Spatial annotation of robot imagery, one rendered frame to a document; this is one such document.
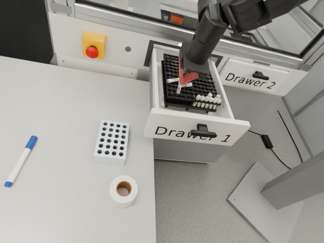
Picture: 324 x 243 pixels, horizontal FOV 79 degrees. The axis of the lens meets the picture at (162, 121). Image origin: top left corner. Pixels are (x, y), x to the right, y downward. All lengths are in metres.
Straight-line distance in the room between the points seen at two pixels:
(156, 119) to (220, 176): 1.20
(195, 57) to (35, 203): 0.50
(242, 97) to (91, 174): 0.76
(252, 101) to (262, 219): 0.90
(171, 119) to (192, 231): 1.00
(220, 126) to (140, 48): 0.41
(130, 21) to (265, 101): 0.74
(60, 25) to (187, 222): 1.23
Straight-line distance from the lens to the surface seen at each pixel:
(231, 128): 0.59
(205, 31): 0.46
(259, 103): 1.11
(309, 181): 1.51
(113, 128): 0.61
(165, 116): 0.51
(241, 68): 0.88
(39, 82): 0.80
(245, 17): 0.45
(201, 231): 1.45
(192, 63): 0.50
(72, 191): 0.56
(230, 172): 1.72
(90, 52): 0.72
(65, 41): 0.81
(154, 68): 0.68
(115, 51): 0.79
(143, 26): 0.74
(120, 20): 0.74
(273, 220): 1.73
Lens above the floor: 1.29
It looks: 48 degrees down
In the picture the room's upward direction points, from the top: 23 degrees clockwise
